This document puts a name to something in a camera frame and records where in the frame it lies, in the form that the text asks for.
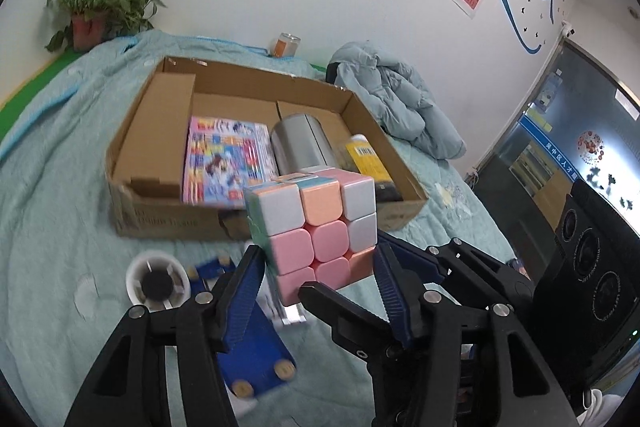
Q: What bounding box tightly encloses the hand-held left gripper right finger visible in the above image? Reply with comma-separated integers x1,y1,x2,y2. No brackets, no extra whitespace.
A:
373,232,576,427

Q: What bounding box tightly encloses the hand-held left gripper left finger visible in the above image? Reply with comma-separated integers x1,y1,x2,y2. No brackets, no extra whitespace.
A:
65,246,267,427

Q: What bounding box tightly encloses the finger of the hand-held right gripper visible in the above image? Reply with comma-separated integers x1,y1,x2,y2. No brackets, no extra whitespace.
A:
425,237,537,324
298,282,427,427

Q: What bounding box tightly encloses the pastel puzzle cube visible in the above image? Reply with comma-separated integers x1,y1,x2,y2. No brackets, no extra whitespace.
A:
243,168,377,308

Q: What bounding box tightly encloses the silver metal cup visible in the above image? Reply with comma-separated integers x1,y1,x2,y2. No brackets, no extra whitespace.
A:
270,113,335,178

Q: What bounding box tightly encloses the cardboard box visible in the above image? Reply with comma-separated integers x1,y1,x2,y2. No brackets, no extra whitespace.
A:
105,55,430,240

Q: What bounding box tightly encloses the blue toy skateboard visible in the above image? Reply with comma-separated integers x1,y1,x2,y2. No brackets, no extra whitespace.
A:
187,257,298,400

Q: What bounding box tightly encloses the white handheld fan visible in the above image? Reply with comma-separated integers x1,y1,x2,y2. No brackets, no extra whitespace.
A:
125,251,192,310

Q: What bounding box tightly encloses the glass door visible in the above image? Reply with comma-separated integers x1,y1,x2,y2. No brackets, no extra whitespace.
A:
472,39,640,258

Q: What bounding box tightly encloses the colourful picture book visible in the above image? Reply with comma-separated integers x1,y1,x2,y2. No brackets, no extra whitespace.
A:
181,116,278,210

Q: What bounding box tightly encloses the yellow and black bottle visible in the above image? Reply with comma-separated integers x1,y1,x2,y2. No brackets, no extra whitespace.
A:
332,134,403,202

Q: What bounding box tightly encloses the light blue puffer jacket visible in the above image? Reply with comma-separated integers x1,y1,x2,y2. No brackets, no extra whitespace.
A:
327,41,466,159

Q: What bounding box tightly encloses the teal quilted blanket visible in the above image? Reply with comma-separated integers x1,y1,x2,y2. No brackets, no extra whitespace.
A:
0,29,531,427

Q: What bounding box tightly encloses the orange drink can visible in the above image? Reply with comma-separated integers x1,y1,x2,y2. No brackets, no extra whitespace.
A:
270,33,301,58

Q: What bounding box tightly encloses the green mat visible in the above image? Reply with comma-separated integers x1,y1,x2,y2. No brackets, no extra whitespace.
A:
0,52,76,118

